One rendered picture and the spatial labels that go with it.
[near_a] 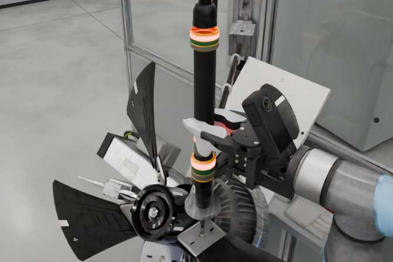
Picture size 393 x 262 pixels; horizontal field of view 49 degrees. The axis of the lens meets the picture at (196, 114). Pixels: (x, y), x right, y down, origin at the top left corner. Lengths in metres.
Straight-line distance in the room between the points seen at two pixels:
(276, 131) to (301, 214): 0.80
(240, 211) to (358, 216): 0.44
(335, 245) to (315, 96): 0.50
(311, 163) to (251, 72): 0.60
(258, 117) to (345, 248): 0.22
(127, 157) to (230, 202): 0.35
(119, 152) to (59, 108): 2.49
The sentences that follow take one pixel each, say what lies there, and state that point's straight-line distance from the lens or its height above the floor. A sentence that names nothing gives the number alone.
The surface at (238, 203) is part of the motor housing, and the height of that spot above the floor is 1.16.
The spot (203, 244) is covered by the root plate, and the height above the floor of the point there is 1.19.
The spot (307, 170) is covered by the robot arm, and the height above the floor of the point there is 1.48.
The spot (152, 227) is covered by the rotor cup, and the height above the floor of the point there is 1.20.
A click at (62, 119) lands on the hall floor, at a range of 3.58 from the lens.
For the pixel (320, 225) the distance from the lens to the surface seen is 1.42.
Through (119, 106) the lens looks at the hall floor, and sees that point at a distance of 3.64.
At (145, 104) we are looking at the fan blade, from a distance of 1.04.
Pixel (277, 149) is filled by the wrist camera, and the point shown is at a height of 1.49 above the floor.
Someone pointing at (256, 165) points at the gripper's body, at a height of 1.46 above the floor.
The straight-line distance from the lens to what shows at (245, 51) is 1.30.
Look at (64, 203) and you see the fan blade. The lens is 1.17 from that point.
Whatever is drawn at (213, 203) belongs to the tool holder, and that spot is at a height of 1.28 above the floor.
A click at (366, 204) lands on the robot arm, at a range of 0.62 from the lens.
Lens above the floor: 1.88
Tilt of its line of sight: 33 degrees down
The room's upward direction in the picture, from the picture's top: straight up
